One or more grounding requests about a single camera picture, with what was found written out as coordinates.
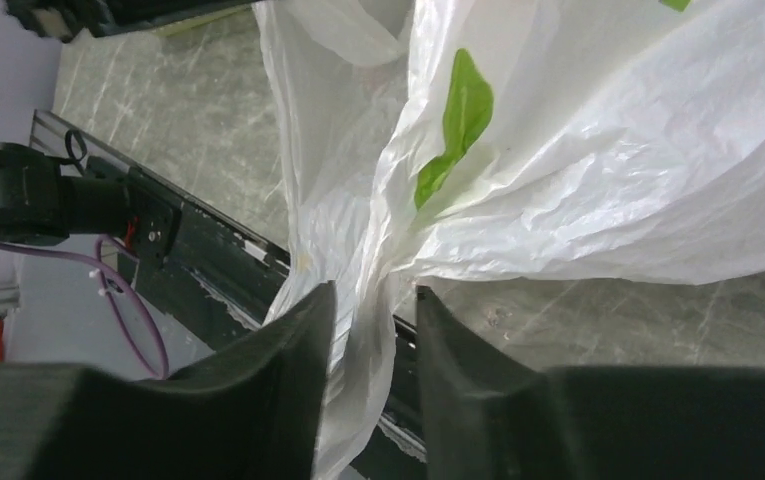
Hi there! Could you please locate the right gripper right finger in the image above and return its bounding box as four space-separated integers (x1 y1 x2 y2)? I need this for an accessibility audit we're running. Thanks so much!
416 286 765 479

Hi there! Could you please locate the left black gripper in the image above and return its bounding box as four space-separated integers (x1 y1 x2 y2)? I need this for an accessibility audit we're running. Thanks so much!
4 0 256 41

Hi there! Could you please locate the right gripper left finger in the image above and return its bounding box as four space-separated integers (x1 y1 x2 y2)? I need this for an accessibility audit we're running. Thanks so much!
0 282 337 479

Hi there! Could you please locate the white plastic bag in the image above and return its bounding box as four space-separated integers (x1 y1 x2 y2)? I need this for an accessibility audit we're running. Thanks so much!
254 1 765 479

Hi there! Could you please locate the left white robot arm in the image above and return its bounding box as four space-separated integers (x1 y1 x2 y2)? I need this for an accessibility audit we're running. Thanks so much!
0 1 246 264

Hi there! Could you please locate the aluminium frame rail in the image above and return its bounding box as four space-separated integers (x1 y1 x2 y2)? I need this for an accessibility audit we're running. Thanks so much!
29 110 90 160

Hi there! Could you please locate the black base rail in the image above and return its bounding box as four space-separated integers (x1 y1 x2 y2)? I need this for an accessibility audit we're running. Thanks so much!
83 155 430 480

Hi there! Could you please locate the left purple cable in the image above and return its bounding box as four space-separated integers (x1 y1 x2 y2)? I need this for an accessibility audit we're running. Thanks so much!
0 235 171 382

